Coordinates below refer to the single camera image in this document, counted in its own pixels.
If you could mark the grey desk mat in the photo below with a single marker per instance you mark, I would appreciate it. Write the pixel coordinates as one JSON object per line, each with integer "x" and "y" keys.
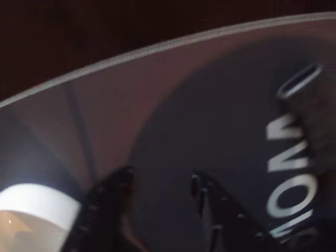
{"x": 183, "y": 118}

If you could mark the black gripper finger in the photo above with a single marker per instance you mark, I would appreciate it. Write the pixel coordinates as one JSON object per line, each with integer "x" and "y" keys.
{"x": 102, "y": 215}
{"x": 228, "y": 225}

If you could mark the small white bowl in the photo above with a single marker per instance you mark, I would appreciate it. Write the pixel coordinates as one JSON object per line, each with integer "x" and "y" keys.
{"x": 39, "y": 199}

